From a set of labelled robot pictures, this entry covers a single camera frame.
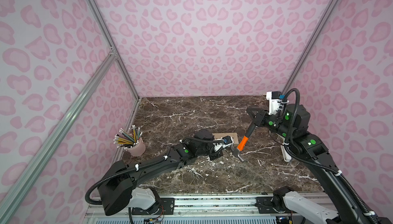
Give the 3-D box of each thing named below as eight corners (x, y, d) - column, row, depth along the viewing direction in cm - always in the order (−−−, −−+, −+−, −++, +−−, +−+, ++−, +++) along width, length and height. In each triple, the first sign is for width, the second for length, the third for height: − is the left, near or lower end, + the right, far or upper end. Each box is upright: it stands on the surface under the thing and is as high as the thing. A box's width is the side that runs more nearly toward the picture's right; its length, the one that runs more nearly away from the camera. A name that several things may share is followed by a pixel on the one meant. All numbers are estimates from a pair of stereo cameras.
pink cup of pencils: (123, 153, 93) (111, 141, 81) (134, 137, 100) (124, 123, 88) (142, 159, 91) (133, 147, 78) (152, 142, 98) (145, 128, 86)
